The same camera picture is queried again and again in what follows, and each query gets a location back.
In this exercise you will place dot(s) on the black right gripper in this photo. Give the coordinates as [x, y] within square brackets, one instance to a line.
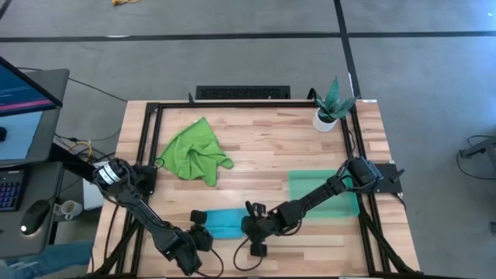
[257, 228]

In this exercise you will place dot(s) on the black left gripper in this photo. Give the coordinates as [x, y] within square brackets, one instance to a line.
[199, 238]

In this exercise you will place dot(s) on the blue microfiber towel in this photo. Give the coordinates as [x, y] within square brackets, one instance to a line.
[224, 222]

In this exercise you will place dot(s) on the green microfiber towel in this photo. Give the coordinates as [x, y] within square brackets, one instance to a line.
[193, 155]

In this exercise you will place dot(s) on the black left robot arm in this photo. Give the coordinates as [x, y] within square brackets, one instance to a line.
[143, 211]

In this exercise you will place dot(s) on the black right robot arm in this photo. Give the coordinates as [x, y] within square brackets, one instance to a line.
[317, 193]

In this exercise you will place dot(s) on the teal translucent plastic basket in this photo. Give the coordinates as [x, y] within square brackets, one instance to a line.
[337, 207]

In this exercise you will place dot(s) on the white box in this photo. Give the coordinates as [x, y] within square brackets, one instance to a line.
[91, 195]

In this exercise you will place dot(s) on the white plant pot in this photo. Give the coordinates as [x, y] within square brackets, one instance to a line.
[321, 126]

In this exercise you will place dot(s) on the black device with green light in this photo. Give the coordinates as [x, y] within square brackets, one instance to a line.
[248, 104]

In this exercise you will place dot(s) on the white mug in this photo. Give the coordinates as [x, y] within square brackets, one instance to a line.
[71, 209]

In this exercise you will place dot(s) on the black floor vent grille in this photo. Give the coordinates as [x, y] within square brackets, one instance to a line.
[242, 92]

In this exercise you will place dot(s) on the green snake plant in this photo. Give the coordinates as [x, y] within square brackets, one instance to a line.
[333, 104]

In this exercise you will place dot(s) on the person's leg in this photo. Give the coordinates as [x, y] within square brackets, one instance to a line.
[46, 259]

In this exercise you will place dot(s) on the black computer mouse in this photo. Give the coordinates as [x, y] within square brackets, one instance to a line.
[35, 217]

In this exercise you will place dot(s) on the grey keyboard tray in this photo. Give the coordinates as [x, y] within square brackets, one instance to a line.
[42, 182]

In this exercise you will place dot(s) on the backlit black keyboard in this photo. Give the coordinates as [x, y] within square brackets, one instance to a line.
[9, 193]

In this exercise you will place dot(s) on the black computer monitor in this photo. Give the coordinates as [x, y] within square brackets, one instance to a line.
[23, 93]

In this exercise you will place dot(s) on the grey tripod stand base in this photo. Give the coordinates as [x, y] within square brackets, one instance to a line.
[480, 149]

